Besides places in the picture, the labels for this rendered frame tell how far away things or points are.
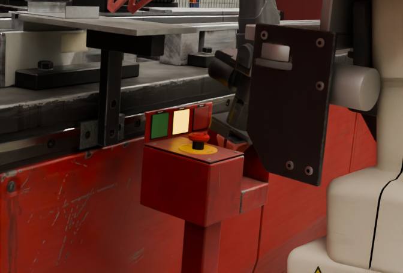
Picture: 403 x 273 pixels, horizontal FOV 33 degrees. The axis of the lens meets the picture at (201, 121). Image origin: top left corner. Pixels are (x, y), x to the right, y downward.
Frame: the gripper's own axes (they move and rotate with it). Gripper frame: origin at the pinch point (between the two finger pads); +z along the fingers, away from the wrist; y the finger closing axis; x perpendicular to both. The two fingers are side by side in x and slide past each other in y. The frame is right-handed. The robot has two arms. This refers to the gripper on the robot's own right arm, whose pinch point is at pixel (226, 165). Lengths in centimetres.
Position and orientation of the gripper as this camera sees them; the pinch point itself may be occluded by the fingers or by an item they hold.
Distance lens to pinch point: 135.9
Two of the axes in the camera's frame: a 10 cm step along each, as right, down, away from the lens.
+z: -2.9, 8.9, 3.5
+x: -6.2, 1.1, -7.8
